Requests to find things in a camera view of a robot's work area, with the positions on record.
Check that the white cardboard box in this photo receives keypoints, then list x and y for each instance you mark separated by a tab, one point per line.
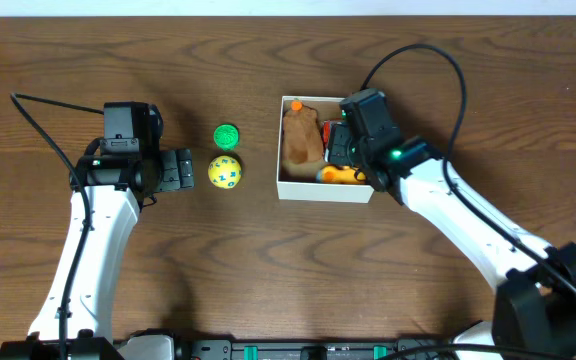
298	182

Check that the red toy fire truck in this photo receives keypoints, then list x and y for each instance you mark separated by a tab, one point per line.
325	134

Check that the brown plush bear toy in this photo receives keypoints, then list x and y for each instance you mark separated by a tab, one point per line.
302	144

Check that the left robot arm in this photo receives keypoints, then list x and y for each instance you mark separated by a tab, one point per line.
75	321

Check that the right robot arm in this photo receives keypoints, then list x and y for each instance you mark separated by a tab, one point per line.
534	283

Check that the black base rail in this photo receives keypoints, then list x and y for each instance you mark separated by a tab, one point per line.
313	350

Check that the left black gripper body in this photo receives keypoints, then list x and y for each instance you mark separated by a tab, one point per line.
176	168

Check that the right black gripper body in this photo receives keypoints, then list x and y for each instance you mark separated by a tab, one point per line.
341	143

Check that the yellow ball with letters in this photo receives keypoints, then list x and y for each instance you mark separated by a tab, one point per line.
224	172

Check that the green round toy disc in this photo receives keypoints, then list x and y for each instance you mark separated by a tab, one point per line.
226	136

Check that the yellow rubber duck toy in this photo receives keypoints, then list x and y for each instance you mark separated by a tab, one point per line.
344	175

